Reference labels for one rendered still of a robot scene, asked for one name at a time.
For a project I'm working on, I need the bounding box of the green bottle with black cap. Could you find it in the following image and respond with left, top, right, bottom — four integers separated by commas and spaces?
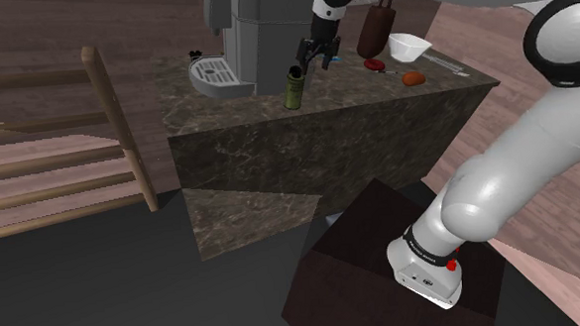
282, 64, 307, 112

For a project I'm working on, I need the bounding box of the pale grey long tool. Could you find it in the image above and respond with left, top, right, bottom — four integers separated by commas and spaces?
420, 51, 471, 80

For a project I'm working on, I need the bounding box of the orange fruit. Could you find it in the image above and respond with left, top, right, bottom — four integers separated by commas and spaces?
401, 70, 427, 89

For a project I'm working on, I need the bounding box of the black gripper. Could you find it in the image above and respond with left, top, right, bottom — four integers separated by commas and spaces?
293, 13, 342, 76

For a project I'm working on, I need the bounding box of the grey coffee machine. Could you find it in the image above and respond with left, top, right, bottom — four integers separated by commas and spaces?
185, 0, 323, 101

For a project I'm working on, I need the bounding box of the red ring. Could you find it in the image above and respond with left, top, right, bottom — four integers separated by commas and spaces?
363, 56, 387, 73

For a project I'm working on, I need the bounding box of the white bowl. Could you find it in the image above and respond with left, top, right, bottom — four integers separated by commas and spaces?
387, 31, 434, 64

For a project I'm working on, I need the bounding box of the dark maroon robot stand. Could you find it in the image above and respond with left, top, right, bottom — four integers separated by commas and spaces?
276, 172, 510, 326

